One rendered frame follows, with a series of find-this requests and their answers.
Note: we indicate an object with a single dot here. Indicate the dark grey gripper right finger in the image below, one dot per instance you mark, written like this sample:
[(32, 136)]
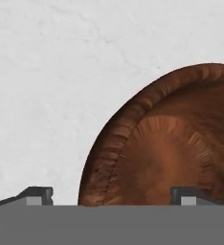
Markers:
[(187, 193)]

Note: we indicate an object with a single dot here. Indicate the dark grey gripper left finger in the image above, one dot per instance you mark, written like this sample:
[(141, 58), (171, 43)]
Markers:
[(37, 193)]

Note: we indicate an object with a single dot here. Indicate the large brown wooden bowl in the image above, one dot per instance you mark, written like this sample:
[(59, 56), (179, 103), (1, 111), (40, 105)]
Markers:
[(171, 140)]

